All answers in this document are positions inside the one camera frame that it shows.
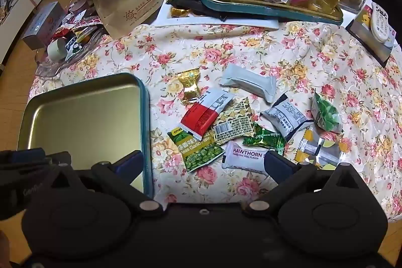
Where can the yellow and silver snack packet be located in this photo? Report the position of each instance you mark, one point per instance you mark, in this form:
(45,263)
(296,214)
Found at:
(320,148)

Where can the green peas snack packet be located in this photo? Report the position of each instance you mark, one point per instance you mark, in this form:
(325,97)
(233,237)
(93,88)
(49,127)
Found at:
(196,151)

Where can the gold candy wrapper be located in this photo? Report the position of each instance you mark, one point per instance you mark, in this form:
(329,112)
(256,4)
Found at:
(188,82)

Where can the grey snack packet dark edges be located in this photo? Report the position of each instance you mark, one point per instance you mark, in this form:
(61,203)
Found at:
(284,117)

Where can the pale grey snack bar packet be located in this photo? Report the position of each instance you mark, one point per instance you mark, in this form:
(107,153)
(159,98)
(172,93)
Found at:
(248,81)

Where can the green and white snack packet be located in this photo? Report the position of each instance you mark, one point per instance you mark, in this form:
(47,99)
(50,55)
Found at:
(326,112)

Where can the teal rimmed gold tin tray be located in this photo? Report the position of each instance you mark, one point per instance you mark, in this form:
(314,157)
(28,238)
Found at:
(84,117)

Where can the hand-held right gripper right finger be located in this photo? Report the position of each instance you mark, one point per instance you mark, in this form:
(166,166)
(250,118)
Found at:
(278,166)

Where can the clear glass dish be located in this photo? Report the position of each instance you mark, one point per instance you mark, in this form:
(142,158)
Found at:
(62,67)

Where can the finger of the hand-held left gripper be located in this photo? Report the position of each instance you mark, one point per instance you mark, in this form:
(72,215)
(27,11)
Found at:
(28,155)
(59,158)

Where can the white hawthorn snack packet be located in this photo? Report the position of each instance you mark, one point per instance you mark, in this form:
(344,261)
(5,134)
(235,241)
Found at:
(243,158)

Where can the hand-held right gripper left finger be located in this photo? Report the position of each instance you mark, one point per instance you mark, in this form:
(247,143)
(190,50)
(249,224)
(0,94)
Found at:
(129,162)

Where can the green foil candy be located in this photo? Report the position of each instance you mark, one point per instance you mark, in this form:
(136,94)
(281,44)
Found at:
(267,139)

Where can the yellow patterned snack packet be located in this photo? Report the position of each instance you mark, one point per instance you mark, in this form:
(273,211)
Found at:
(234,123)

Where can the white remote control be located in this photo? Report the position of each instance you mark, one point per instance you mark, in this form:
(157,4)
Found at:
(381,21)

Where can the grey cardboard box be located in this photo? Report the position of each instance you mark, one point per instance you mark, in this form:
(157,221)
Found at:
(44,24)

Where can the floral tablecloth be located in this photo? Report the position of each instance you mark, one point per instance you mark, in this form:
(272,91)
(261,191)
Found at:
(298,73)

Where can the dark booklet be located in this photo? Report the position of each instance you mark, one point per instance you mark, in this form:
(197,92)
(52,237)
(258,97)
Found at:
(367,42)

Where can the blue and white snack packet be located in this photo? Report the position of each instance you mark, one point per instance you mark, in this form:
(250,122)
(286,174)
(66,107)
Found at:
(74,46)

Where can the red and white snack packet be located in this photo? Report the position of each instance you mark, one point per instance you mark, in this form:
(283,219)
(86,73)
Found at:
(202,114)

